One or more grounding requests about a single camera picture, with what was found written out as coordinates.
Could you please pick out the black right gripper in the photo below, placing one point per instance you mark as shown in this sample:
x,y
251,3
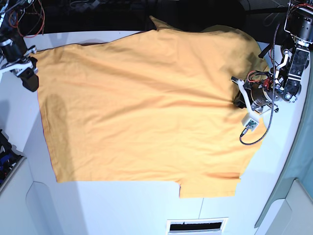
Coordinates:
x,y
22,64

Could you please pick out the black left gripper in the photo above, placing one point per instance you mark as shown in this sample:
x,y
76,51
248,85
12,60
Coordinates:
x,y
260,97

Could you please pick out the yellow t-shirt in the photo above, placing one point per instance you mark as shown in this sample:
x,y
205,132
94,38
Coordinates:
x,y
153,106

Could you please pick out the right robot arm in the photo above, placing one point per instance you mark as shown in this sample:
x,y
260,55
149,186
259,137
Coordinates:
x,y
11,12

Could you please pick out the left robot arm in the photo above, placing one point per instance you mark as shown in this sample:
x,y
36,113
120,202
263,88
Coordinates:
x,y
283,81

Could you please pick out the bin with blue black items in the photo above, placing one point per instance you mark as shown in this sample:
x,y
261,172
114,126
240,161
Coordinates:
x,y
8,159

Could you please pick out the white vent grille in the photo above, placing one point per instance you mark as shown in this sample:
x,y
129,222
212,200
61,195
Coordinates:
x,y
212,226

